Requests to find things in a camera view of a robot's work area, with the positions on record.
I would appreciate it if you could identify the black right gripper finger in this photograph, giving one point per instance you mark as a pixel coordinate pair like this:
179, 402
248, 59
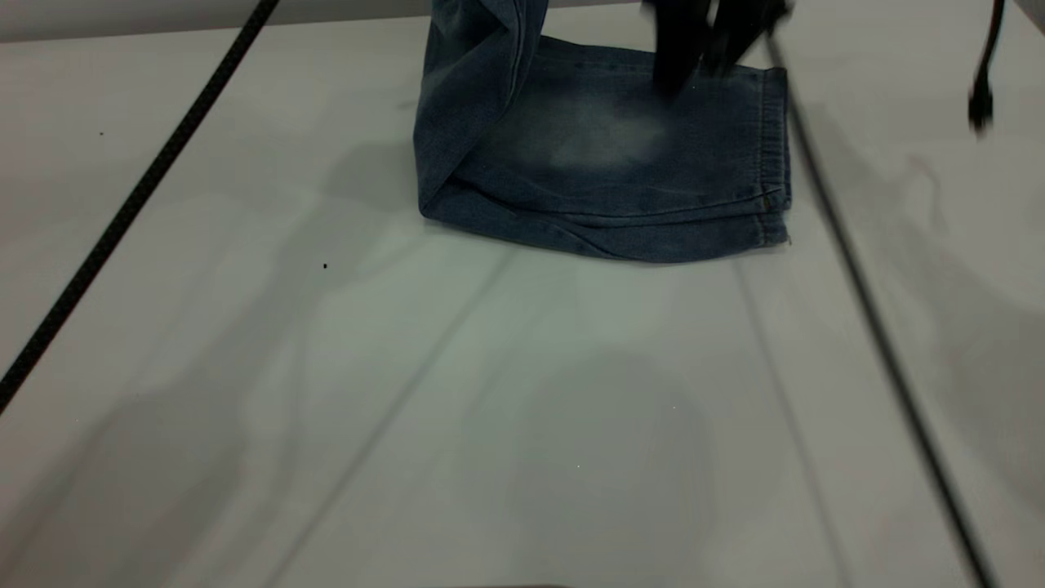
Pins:
743, 28
678, 41

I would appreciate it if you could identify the blue denim shorts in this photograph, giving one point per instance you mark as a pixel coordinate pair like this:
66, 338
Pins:
588, 188

